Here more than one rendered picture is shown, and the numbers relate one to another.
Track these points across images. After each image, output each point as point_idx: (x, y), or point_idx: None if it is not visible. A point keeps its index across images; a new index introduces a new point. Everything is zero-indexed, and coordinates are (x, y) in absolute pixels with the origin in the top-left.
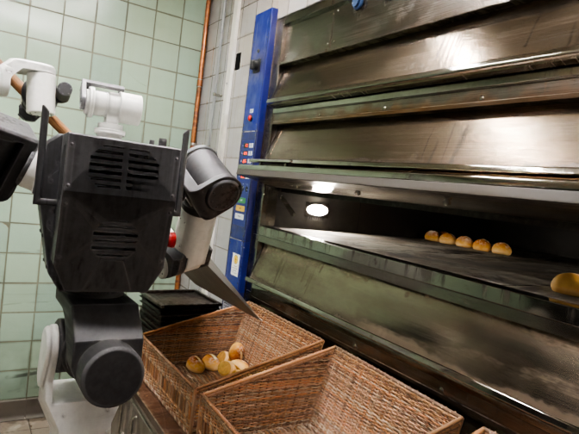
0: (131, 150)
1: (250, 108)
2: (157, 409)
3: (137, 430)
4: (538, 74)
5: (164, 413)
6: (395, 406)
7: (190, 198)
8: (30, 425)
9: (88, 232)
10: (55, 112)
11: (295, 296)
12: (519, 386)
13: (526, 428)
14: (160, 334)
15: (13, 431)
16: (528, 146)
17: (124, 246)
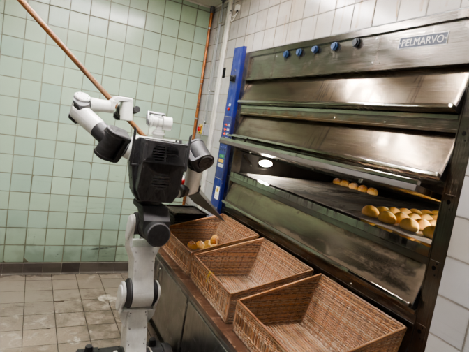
0: (168, 146)
1: (229, 103)
2: (172, 263)
3: (161, 274)
4: (354, 111)
5: (175, 265)
6: None
7: (191, 163)
8: (100, 276)
9: (151, 177)
10: None
11: (246, 211)
12: (336, 255)
13: (338, 274)
14: (174, 228)
15: (91, 279)
16: (348, 144)
17: (164, 184)
